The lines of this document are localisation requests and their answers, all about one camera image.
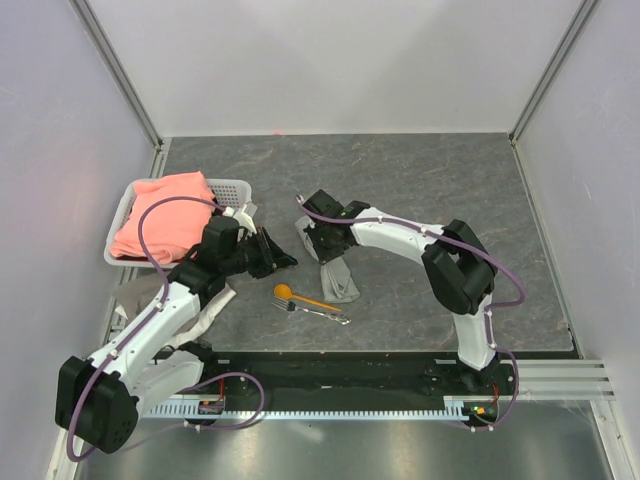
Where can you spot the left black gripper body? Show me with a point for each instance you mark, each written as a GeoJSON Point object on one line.
{"type": "Point", "coordinates": [256, 259]}

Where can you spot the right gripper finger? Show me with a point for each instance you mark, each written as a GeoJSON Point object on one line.
{"type": "Point", "coordinates": [310, 247]}
{"type": "Point", "coordinates": [328, 255]}

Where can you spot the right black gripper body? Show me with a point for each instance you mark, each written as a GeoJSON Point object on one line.
{"type": "Point", "coordinates": [323, 241]}

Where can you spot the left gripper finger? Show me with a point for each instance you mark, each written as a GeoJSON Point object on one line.
{"type": "Point", "coordinates": [275, 252]}
{"type": "Point", "coordinates": [282, 262]}

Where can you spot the orange plastic spoon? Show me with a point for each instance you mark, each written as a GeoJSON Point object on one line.
{"type": "Point", "coordinates": [284, 291]}

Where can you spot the grey cloth napkin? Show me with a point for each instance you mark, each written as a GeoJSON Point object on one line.
{"type": "Point", "coordinates": [336, 279]}

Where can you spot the clear-handled metal fork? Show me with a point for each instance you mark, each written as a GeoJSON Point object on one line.
{"type": "Point", "coordinates": [290, 306]}

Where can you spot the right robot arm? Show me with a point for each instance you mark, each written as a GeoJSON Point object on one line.
{"type": "Point", "coordinates": [461, 279]}

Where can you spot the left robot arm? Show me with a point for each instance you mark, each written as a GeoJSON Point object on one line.
{"type": "Point", "coordinates": [100, 399]}

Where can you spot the white plastic basket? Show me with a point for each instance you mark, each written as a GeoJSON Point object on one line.
{"type": "Point", "coordinates": [228, 192]}

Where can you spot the salmon pink folded cloth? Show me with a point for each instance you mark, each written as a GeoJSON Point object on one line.
{"type": "Point", "coordinates": [167, 218]}

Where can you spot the grey and white cloth pile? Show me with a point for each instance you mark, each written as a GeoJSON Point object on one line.
{"type": "Point", "coordinates": [132, 297]}

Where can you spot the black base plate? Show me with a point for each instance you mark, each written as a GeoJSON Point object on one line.
{"type": "Point", "coordinates": [433, 374]}

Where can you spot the blue-grey cable duct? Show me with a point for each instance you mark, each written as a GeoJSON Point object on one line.
{"type": "Point", "coordinates": [196, 409]}

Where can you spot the left aluminium frame post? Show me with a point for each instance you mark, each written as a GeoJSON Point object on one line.
{"type": "Point", "coordinates": [102, 43]}

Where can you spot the aluminium frame post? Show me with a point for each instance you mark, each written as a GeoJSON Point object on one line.
{"type": "Point", "coordinates": [560, 55]}
{"type": "Point", "coordinates": [102, 43]}

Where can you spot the right aluminium frame post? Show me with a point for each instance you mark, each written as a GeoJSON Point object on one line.
{"type": "Point", "coordinates": [560, 55]}

